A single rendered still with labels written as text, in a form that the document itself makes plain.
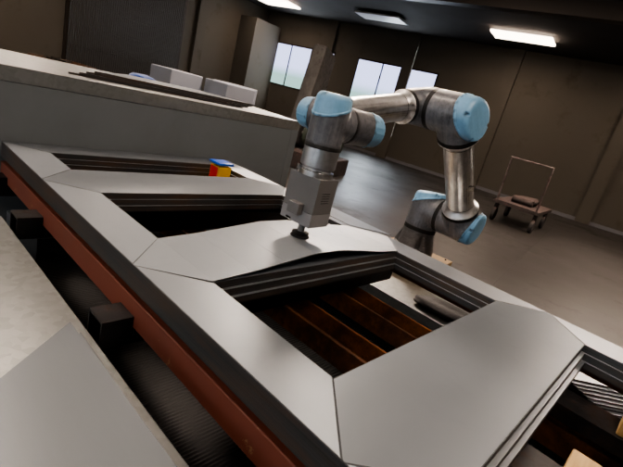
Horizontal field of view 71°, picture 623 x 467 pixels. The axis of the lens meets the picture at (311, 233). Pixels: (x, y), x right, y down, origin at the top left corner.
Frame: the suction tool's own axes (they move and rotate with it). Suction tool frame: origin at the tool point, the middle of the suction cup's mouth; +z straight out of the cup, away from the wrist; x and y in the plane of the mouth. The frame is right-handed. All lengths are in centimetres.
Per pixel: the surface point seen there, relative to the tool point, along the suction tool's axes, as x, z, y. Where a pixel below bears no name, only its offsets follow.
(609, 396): 44, 17, 64
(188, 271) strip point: -30.1, 1.1, 2.9
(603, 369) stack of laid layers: 24, 4, 59
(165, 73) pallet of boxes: 162, -15, -322
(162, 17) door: 600, -121, -1077
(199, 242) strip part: -21.7, 0.7, -6.0
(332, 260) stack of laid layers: 2.5, 1.5, 8.4
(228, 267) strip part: -23.2, 0.8, 4.6
